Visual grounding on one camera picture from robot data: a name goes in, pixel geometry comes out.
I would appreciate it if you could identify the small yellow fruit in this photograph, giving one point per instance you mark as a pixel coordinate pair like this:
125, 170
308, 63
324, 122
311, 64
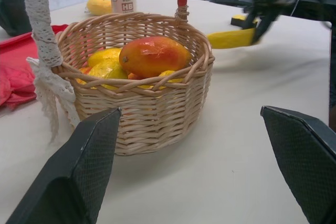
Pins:
169, 74

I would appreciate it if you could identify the dark metal cup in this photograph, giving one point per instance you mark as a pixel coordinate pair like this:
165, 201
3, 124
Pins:
13, 11

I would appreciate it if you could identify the yellow wrinkled fruit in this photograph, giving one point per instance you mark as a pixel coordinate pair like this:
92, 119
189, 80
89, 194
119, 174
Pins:
99, 6

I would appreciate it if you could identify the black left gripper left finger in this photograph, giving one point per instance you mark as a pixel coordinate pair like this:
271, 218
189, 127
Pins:
78, 171

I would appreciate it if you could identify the red orange mango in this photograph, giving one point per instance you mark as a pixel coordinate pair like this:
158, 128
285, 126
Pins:
155, 56

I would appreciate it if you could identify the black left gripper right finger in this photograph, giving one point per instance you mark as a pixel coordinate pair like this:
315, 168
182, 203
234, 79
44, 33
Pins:
302, 161

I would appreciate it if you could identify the yellow fruits in basket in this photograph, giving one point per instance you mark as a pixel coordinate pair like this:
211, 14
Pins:
110, 72

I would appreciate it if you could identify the yellow lemon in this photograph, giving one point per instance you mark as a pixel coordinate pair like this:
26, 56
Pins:
105, 54

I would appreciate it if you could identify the red cloth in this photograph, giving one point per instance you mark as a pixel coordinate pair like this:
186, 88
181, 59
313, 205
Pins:
15, 77

